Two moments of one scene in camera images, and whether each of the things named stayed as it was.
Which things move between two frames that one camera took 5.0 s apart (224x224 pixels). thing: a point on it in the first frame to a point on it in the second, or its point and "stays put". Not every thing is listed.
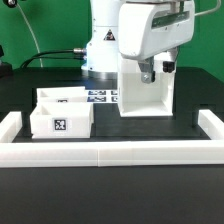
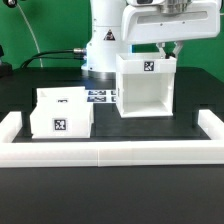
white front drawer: [62, 120] stays put
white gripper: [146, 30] to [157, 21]
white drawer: [75, 94] stays put
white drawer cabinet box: [138, 99] stays put
